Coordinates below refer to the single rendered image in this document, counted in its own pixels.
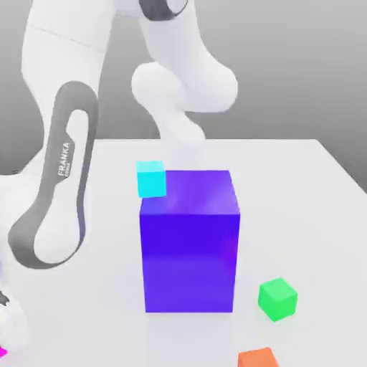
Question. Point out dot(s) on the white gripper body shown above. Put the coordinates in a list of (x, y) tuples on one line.
[(13, 327)]

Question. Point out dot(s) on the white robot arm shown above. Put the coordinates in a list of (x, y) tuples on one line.
[(68, 57)]

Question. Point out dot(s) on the small magenta cube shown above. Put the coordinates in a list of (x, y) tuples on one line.
[(2, 352)]

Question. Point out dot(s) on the small cyan cube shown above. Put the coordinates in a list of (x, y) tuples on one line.
[(151, 180)]

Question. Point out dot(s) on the small orange cube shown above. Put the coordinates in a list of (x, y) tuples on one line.
[(256, 359)]

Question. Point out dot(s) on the small green cube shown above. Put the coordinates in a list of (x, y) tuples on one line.
[(276, 299)]

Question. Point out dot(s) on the large blue box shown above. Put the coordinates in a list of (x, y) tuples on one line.
[(189, 252)]

